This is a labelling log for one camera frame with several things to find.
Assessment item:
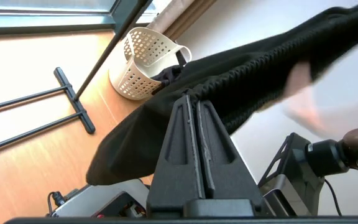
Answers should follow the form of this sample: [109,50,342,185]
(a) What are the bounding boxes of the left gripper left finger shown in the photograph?
[146,95,205,218]

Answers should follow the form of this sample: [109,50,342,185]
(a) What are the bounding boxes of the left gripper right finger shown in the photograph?
[196,99,267,216]

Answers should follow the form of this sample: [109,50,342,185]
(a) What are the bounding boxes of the black shorts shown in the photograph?
[85,0,358,187]

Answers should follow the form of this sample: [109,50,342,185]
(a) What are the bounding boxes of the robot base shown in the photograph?
[50,133,326,218]

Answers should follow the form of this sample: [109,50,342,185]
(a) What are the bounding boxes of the black clothes rack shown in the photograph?
[0,12,133,156]

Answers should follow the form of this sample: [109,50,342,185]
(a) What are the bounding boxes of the white laundry basket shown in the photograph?
[108,27,193,101]

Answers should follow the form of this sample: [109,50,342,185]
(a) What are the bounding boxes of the beige curtain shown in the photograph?
[146,0,219,41]

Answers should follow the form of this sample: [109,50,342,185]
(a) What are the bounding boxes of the window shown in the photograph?
[0,0,155,35]

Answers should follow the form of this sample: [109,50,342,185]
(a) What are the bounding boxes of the black cable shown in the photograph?
[323,177,344,217]
[47,191,68,217]

